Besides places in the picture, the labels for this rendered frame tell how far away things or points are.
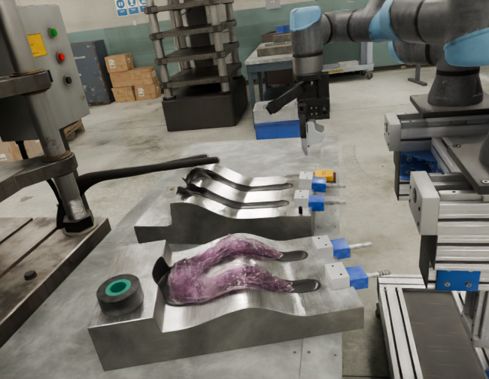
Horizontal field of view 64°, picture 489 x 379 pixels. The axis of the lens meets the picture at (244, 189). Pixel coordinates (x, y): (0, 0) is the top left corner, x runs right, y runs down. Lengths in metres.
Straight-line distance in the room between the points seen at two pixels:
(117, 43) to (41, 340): 7.46
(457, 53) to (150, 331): 0.65
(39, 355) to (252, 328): 0.44
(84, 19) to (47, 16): 6.84
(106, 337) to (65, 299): 0.31
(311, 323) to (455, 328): 1.01
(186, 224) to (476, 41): 0.79
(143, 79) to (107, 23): 1.22
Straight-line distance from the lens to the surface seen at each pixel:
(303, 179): 1.13
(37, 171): 1.28
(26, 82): 1.25
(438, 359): 1.62
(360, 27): 1.02
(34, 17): 1.54
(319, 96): 1.06
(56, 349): 0.95
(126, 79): 7.82
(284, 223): 1.02
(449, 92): 1.34
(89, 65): 7.93
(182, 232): 1.11
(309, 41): 1.02
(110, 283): 0.80
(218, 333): 0.78
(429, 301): 1.82
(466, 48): 0.59
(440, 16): 0.61
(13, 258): 1.39
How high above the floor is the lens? 1.39
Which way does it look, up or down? 25 degrees down
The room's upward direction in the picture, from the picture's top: 8 degrees counter-clockwise
